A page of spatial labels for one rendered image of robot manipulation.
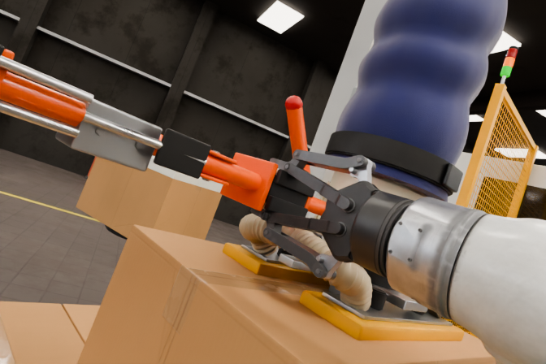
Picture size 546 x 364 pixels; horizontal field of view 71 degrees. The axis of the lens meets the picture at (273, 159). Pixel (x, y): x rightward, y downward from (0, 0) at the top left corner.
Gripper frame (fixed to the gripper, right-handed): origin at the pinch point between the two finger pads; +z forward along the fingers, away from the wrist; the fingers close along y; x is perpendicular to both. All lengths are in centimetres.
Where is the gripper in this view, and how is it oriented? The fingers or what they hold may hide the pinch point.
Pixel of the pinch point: (262, 185)
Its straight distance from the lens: 49.2
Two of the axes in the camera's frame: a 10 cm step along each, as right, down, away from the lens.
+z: -6.6, -2.0, 7.2
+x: 6.6, 3.1, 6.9
